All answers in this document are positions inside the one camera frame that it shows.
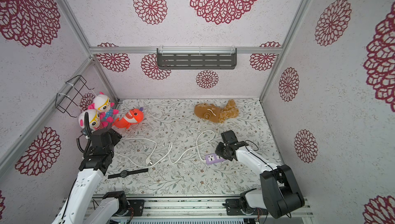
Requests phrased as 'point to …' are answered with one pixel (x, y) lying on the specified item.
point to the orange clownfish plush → (127, 117)
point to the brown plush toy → (213, 113)
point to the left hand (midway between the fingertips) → (110, 136)
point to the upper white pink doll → (102, 104)
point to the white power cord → (149, 163)
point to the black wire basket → (69, 93)
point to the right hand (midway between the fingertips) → (217, 149)
